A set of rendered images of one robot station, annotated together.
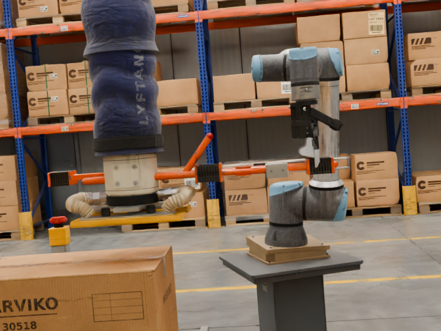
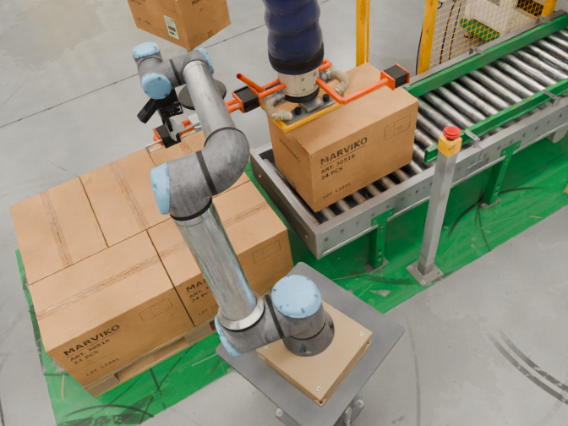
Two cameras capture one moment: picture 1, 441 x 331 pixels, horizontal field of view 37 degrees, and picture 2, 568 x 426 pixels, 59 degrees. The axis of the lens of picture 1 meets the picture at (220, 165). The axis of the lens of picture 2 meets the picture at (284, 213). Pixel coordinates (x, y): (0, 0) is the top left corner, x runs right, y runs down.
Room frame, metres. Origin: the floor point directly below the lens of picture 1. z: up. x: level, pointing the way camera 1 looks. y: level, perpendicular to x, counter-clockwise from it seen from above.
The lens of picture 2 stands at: (3.64, -0.64, 2.44)
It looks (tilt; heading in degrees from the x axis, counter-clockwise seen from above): 50 degrees down; 154
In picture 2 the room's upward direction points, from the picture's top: 9 degrees counter-clockwise
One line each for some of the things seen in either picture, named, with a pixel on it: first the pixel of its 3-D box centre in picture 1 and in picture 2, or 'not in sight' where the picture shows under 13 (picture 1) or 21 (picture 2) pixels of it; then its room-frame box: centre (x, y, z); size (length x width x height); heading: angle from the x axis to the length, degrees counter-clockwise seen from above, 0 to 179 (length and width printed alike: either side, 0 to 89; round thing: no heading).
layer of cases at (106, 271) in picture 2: not in sight; (151, 239); (1.75, -0.53, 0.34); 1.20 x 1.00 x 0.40; 86
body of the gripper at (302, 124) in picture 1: (304, 120); (166, 101); (2.09, -0.28, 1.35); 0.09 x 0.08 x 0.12; 86
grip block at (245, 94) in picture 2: (209, 173); (246, 99); (2.10, 0.04, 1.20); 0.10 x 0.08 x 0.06; 177
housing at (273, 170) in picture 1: (276, 170); (199, 121); (2.09, -0.18, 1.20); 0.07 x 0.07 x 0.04; 87
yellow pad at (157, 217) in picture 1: (128, 214); not in sight; (2.02, 0.29, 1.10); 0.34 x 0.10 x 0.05; 87
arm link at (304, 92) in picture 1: (305, 94); not in sight; (2.08, -0.28, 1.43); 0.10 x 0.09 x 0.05; 176
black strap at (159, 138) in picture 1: (128, 142); (296, 51); (2.11, 0.29, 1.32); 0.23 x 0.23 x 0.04
